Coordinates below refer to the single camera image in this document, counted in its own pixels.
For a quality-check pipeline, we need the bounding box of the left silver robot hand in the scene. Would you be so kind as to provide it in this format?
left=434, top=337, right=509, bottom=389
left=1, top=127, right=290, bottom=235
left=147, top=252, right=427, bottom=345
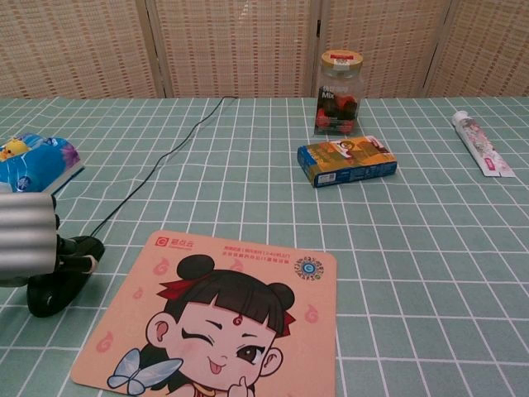
left=0, top=184, right=100, bottom=289

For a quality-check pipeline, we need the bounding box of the cartoon girl mouse pad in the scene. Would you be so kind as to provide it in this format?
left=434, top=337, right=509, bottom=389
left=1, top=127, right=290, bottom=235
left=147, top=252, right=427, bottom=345
left=69, top=230, right=338, bottom=397

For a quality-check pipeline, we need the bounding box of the blue tissue pack with duck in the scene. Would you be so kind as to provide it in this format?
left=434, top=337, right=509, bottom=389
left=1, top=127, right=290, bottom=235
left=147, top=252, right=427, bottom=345
left=0, top=132, right=85, bottom=195

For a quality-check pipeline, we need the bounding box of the woven bamboo folding screen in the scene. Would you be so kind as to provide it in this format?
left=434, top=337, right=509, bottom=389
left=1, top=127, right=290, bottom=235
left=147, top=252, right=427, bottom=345
left=0, top=0, right=529, bottom=99

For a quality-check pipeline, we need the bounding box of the blue and yellow snack box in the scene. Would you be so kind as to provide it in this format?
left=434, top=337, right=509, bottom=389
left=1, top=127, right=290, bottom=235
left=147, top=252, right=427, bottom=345
left=297, top=135, right=398, bottom=189

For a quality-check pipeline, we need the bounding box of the glass jar with yellow lid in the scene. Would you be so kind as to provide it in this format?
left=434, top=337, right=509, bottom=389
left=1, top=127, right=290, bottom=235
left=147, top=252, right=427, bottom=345
left=313, top=50, right=365, bottom=137

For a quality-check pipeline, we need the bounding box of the green checkered tablecloth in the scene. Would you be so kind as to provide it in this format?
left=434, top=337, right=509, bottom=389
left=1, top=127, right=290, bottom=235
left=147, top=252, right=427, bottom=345
left=0, top=96, right=529, bottom=397

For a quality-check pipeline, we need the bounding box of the floral white toothpaste tube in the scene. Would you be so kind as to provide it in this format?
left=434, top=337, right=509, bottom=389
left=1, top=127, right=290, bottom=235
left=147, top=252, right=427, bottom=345
left=450, top=110, right=517, bottom=179

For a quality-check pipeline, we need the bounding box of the black mouse cable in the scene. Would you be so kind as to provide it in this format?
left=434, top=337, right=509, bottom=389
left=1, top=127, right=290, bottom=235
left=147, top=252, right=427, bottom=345
left=91, top=96, right=238, bottom=238

